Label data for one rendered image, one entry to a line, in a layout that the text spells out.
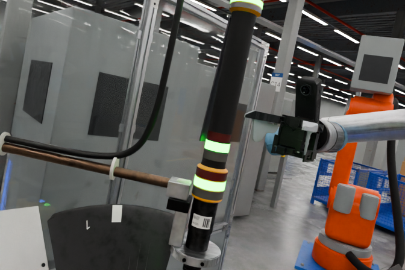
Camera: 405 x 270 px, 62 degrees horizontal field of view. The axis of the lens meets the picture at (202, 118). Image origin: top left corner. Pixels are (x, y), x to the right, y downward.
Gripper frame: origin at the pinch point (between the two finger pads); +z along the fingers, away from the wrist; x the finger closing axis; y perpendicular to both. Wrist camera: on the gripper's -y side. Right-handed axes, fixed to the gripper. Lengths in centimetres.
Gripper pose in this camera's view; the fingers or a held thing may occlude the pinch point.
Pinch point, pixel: (274, 117)
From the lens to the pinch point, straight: 59.6
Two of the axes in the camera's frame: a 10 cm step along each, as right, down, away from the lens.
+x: -7.6, -1.9, 6.2
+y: -2.0, 9.8, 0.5
